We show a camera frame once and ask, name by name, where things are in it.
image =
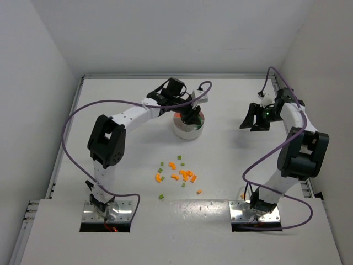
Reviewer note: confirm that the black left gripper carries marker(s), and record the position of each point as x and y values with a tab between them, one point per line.
190	114

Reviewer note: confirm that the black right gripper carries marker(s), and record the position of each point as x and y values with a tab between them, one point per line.
259	116

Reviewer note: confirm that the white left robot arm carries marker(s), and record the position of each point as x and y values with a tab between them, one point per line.
107	140

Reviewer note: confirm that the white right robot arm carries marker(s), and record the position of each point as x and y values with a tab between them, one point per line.
265	199

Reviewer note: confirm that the yellow curved elbow lego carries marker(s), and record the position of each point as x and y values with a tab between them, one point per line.
172	165

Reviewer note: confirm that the green legos in container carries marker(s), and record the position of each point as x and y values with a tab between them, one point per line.
199	123

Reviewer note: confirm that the white divided round container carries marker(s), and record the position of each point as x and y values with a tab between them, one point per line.
185	131

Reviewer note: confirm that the yellow long lego brick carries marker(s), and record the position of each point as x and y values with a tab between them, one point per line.
193	179

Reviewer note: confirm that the yellow curved lego piece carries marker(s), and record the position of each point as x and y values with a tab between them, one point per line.
158	178

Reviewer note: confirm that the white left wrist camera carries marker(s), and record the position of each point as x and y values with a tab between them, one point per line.
199	97

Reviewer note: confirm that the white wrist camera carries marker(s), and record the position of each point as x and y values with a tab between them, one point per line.
199	97
266	100

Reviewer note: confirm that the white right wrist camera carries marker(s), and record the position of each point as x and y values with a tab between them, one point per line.
266	100

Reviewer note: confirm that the aluminium frame rail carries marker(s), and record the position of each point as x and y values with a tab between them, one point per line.
294	163

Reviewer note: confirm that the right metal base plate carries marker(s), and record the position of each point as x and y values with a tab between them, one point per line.
241	213

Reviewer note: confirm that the metal base plate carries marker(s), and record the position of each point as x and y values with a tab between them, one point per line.
241	213
119	211

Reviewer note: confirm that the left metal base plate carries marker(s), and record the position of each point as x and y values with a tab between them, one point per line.
119	211

